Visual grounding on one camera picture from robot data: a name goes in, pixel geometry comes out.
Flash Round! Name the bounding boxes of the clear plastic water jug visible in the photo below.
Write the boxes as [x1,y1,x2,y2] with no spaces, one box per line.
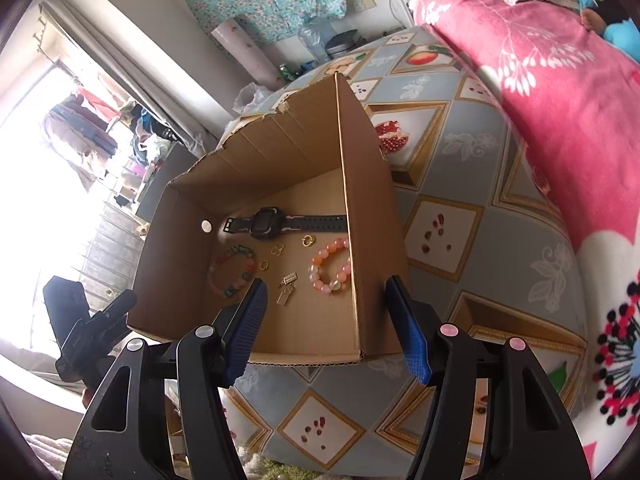
[297,16,336,64]

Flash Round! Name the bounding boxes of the pink floral blanket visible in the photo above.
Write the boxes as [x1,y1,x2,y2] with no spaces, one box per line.
[410,0,639,479]

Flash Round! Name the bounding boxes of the black wrist watch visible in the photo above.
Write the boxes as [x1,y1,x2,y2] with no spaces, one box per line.
[222,207,348,240]

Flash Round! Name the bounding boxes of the green drink can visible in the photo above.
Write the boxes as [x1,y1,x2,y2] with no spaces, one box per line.
[279,64,297,82]

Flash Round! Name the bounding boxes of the left hand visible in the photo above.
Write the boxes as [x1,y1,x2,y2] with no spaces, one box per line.
[81,387,96,408]

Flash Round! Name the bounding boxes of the white plastic bag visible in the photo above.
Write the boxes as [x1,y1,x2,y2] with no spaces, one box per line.
[232,82,272,115]

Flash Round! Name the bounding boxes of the grey rice cooker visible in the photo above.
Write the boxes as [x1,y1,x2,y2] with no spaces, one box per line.
[326,29,366,60]

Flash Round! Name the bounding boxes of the hanging clothes rack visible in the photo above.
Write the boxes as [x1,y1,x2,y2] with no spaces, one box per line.
[43,87,180,190]

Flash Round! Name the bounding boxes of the brown cardboard box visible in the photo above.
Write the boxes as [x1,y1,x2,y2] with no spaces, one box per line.
[128,75,408,366]

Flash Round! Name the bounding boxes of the multicolour bead bracelet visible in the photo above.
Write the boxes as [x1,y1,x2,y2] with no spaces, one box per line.
[207,244,257,299]

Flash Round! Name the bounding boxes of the pink orange bead bracelet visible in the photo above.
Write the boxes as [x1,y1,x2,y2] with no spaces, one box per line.
[307,237,353,295]

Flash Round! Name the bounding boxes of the fruit pattern tablecloth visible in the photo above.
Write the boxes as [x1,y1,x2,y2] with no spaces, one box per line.
[224,28,587,477]

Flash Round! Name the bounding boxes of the baby in blue clothes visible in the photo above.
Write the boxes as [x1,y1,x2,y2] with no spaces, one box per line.
[578,0,640,62]

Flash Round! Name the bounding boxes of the gold chain charm bracelet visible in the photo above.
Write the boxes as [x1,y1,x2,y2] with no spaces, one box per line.
[257,233,317,308]

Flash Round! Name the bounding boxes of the grey curtain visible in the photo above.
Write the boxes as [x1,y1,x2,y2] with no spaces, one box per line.
[41,0,218,157]

